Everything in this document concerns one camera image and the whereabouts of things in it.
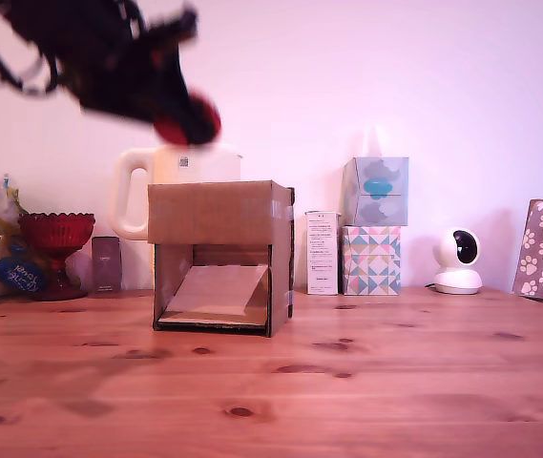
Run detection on small white round camera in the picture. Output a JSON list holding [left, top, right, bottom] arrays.
[[431, 226, 484, 296]]

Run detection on red glass goblet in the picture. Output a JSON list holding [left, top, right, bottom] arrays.
[[16, 212, 96, 302]]

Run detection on small dark brown box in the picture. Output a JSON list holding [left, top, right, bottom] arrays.
[[91, 236, 122, 294]]

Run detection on cardboard dice tower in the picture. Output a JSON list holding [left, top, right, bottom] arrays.
[[146, 179, 296, 339]]

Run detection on white tissue sheet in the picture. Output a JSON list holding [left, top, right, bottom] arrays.
[[361, 126, 387, 159]]

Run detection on grey tissue box with clouds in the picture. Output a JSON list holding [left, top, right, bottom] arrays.
[[341, 156, 410, 228]]

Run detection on white box with printed text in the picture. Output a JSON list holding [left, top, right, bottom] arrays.
[[304, 210, 340, 296]]

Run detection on white plastic kettle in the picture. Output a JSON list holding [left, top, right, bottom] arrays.
[[109, 141, 245, 241]]

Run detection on tissue box with triangle pattern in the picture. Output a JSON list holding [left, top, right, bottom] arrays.
[[341, 225, 402, 297]]

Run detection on red and black footbag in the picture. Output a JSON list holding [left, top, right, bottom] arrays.
[[152, 84, 222, 147]]

